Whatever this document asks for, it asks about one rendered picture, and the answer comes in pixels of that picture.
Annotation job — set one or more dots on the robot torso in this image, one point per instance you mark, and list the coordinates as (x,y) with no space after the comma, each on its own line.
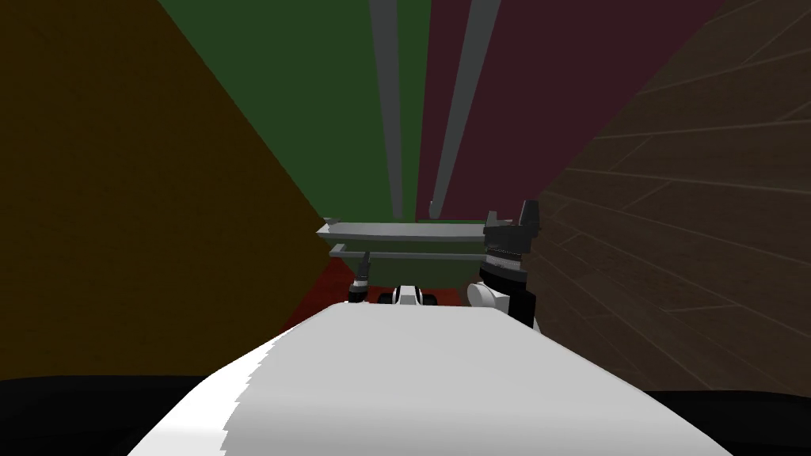
(405,380)

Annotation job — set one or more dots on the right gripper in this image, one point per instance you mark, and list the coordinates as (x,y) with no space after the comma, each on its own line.
(507,239)

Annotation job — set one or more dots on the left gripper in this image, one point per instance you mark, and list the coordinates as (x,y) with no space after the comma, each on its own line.
(364,269)

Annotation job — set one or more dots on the maroon cupboard door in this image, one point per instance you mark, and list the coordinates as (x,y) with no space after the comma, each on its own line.
(557,95)

